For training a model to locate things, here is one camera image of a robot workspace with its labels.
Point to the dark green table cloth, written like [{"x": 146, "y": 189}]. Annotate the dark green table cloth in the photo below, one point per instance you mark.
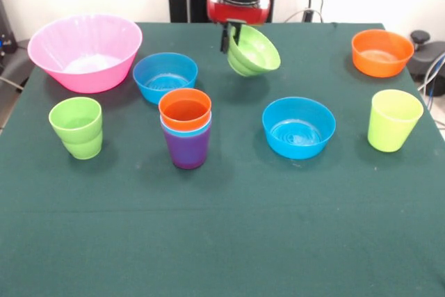
[{"x": 222, "y": 224}]

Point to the purple cup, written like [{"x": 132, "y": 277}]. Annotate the purple cup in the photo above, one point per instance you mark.
[{"x": 187, "y": 151}]

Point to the black office chair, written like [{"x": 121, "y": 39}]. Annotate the black office chair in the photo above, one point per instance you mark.
[{"x": 427, "y": 57}]

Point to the black device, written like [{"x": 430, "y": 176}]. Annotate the black device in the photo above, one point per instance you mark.
[{"x": 7, "y": 43}]

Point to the green bowl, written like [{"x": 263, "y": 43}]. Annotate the green bowl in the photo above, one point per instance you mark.
[{"x": 257, "y": 50}]

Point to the orange cup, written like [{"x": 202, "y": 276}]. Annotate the orange cup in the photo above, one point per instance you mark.
[{"x": 184, "y": 121}]

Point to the orange bowl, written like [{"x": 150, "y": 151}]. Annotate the orange bowl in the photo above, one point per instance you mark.
[{"x": 380, "y": 67}]

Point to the blue bowl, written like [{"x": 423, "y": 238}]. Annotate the blue bowl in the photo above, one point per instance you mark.
[
  {"x": 299, "y": 147},
  {"x": 149, "y": 93}
]

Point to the black plug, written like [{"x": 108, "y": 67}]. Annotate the black plug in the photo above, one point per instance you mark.
[{"x": 308, "y": 15}]

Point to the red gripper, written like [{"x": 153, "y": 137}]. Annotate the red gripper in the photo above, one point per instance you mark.
[{"x": 240, "y": 13}]

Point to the yellow-green cup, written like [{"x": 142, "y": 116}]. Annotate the yellow-green cup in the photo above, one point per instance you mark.
[{"x": 389, "y": 133}]

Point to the blue cup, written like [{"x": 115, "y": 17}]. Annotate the blue cup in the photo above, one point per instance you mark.
[{"x": 191, "y": 132}]

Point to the large pink bowl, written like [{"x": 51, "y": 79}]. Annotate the large pink bowl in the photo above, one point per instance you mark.
[{"x": 52, "y": 53}]

